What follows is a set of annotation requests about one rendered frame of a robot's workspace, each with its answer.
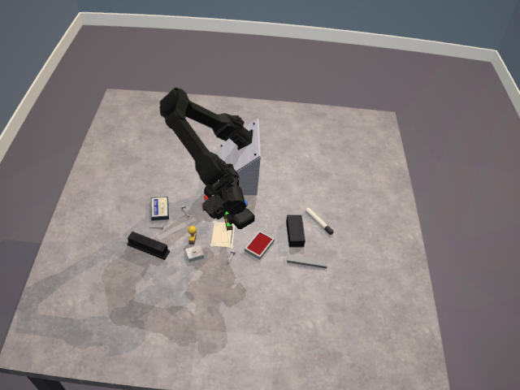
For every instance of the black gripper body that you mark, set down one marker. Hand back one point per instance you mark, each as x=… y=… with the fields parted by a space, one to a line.
x=240 y=220

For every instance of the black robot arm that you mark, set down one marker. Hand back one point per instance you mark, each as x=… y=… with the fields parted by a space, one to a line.
x=209 y=166

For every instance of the cream paper card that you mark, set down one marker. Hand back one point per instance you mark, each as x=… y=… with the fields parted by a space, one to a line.
x=221 y=237

